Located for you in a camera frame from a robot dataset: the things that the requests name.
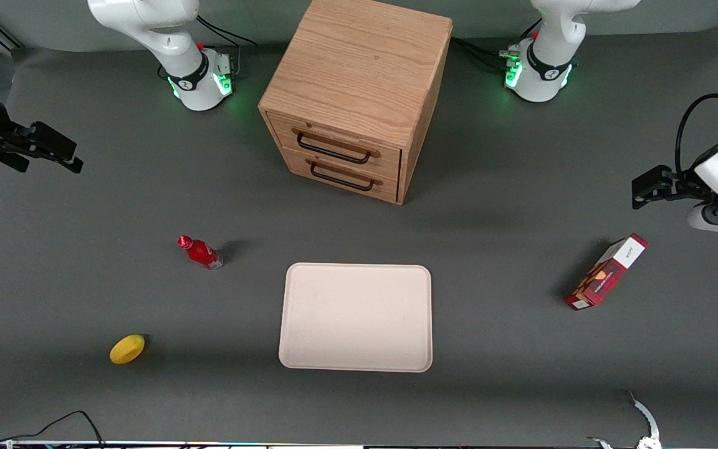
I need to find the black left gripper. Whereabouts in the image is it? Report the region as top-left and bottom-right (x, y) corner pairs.
(632, 165), (712, 210)

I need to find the red coke bottle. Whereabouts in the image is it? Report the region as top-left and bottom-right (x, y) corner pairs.
(177, 235), (224, 271)

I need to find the cream plastic tray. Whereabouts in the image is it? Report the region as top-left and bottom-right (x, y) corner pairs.
(279, 263), (433, 373)

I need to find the red plaid shortbread box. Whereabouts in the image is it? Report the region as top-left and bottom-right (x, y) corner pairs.
(564, 233), (649, 311)

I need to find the yellow lemon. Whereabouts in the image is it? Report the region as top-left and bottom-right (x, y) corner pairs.
(110, 334), (146, 365)

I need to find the white serrated plastic strip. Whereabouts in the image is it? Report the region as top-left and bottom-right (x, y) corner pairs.
(628, 390), (663, 449)

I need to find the wooden drawer front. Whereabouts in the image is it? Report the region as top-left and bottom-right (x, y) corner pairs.
(267, 112), (403, 183)
(283, 147), (401, 204)

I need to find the wooden drawer cabinet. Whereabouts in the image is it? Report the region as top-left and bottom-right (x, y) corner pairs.
(258, 0), (454, 206)

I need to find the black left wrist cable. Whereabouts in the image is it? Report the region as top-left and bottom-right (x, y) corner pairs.
(676, 94), (718, 176)

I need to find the black left arm base cable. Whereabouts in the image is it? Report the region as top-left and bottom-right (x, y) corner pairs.
(451, 19), (542, 72)

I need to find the black arm base cable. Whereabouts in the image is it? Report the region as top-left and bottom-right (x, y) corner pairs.
(451, 19), (542, 72)
(196, 14), (259, 79)

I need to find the black right arm base cable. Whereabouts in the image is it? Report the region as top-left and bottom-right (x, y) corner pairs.
(196, 14), (259, 79)

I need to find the thin black cable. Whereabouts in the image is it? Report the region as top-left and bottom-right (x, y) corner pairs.
(0, 410), (105, 448)

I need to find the black drawer handle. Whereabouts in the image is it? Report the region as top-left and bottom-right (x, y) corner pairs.
(292, 128), (381, 165)
(306, 159), (383, 191)

